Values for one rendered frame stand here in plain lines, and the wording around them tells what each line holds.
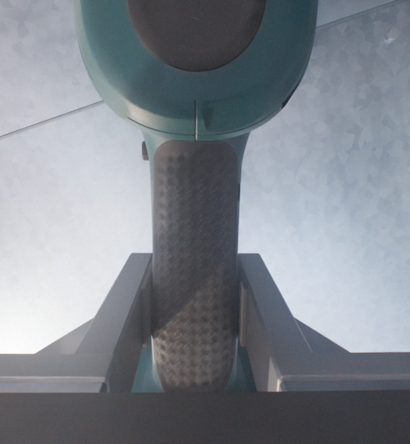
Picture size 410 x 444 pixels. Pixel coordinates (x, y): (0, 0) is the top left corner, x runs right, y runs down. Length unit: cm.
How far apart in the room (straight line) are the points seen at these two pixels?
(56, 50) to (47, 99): 4
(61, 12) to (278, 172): 21
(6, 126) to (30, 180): 5
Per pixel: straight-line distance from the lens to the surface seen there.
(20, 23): 32
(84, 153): 29
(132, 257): 16
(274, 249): 30
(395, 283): 36
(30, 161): 31
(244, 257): 16
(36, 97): 31
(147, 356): 17
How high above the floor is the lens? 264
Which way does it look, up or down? 3 degrees up
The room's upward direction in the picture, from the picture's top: 108 degrees counter-clockwise
